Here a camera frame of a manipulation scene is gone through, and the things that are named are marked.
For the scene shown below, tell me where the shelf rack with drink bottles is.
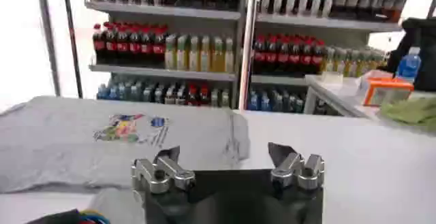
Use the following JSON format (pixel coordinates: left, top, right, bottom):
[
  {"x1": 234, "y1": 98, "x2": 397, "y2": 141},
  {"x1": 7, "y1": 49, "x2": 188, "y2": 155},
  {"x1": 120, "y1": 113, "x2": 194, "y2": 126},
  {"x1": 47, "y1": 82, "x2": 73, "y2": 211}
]
[
  {"x1": 84, "y1": 0, "x2": 251, "y2": 110},
  {"x1": 238, "y1": 0, "x2": 409, "y2": 116}
]

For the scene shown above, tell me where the white side table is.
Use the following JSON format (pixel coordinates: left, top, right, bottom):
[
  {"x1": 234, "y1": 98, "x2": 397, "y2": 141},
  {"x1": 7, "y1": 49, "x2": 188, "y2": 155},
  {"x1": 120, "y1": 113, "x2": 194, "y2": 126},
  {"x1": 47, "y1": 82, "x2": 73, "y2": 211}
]
[{"x1": 304, "y1": 74, "x2": 436, "y2": 134}]

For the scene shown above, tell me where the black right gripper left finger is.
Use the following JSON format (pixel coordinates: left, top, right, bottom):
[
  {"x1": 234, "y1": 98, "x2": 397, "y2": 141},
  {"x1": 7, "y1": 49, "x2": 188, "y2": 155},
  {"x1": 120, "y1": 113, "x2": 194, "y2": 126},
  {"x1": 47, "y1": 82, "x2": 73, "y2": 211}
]
[{"x1": 131, "y1": 146, "x2": 197, "y2": 195}]

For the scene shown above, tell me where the grey window frame post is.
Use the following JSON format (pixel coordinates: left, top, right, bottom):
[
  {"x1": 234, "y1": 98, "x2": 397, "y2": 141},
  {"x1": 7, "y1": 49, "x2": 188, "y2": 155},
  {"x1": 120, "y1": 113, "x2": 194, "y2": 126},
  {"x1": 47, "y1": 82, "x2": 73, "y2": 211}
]
[{"x1": 33, "y1": 0, "x2": 61, "y2": 97}]

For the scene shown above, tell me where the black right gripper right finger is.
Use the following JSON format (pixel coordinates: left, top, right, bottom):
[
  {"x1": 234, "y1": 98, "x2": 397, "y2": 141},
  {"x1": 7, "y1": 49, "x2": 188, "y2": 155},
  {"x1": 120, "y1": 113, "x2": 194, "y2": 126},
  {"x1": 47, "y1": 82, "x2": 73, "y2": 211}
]
[{"x1": 268, "y1": 142, "x2": 325, "y2": 191}]

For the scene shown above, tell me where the orange tissue box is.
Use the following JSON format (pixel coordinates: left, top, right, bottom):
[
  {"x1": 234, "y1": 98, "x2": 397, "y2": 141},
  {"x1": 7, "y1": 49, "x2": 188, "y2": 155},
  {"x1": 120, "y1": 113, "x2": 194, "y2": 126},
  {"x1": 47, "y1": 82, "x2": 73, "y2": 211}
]
[{"x1": 361, "y1": 70, "x2": 415, "y2": 107}]

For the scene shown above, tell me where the grey printed t-shirt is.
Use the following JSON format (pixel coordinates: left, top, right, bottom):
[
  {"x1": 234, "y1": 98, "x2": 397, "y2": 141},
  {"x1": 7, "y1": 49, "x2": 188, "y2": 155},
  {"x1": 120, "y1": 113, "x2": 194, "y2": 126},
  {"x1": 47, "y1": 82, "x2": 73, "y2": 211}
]
[{"x1": 0, "y1": 95, "x2": 251, "y2": 194}]

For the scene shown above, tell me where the green cloth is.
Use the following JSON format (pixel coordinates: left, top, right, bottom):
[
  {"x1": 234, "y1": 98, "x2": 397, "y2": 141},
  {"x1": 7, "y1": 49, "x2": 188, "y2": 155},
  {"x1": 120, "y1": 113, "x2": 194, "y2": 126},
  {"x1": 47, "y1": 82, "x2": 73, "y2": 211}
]
[{"x1": 379, "y1": 97, "x2": 436, "y2": 133}]

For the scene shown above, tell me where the blue water bottle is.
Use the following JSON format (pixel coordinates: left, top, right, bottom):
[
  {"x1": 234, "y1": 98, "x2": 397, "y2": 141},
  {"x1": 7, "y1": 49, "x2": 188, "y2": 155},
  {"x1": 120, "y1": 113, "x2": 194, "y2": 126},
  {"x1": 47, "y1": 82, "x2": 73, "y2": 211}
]
[{"x1": 396, "y1": 46, "x2": 422, "y2": 83}]

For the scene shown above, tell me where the thin black post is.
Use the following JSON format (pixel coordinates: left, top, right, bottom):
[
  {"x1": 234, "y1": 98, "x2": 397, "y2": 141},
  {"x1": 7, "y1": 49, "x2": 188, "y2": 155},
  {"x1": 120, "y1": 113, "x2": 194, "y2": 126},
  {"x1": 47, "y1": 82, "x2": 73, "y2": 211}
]
[{"x1": 61, "y1": 0, "x2": 84, "y2": 99}]

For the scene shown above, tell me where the black bag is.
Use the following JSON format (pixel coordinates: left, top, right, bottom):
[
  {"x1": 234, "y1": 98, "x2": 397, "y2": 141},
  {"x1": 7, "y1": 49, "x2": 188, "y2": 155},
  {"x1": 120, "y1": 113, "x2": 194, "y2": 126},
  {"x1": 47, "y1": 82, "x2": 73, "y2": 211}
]
[{"x1": 388, "y1": 17, "x2": 436, "y2": 92}]

